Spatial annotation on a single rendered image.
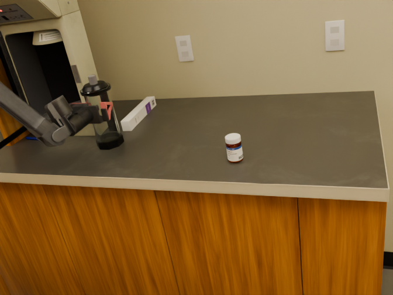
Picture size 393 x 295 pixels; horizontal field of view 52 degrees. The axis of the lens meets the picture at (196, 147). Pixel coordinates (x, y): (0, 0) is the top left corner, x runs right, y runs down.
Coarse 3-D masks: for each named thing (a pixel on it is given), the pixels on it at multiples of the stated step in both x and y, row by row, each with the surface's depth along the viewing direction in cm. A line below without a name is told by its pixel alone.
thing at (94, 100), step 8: (104, 88) 139; (88, 96) 138; (96, 96) 139; (104, 96) 141; (88, 104) 141; (96, 104) 140; (112, 112) 145; (112, 120) 145; (96, 128) 145; (104, 128) 145; (112, 128) 146; (96, 136) 148; (104, 136) 146; (112, 136) 147
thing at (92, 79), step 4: (88, 76) 140; (92, 76) 140; (92, 80) 140; (96, 80) 141; (100, 80) 144; (88, 84) 142; (92, 84) 141; (96, 84) 140; (100, 84) 140; (104, 84) 141; (84, 88) 140; (88, 88) 139; (92, 88) 138; (96, 88) 139; (100, 88) 139
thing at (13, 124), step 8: (0, 64) 153; (0, 72) 153; (0, 80) 153; (8, 80) 157; (0, 112) 152; (0, 120) 152; (8, 120) 156; (0, 128) 152; (8, 128) 156; (16, 128) 161; (0, 136) 152
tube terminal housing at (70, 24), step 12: (60, 0) 140; (72, 0) 146; (72, 12) 146; (12, 24) 149; (24, 24) 147; (36, 24) 146; (48, 24) 144; (60, 24) 143; (72, 24) 146; (72, 36) 146; (84, 36) 153; (72, 48) 146; (84, 48) 153; (12, 60) 157; (72, 60) 148; (84, 60) 153; (84, 72) 153; (96, 72) 160; (84, 84) 153; (84, 132) 163
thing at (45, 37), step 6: (42, 30) 150; (48, 30) 150; (54, 30) 150; (36, 36) 152; (42, 36) 150; (48, 36) 150; (54, 36) 150; (60, 36) 151; (36, 42) 152; (42, 42) 150; (48, 42) 150; (54, 42) 150
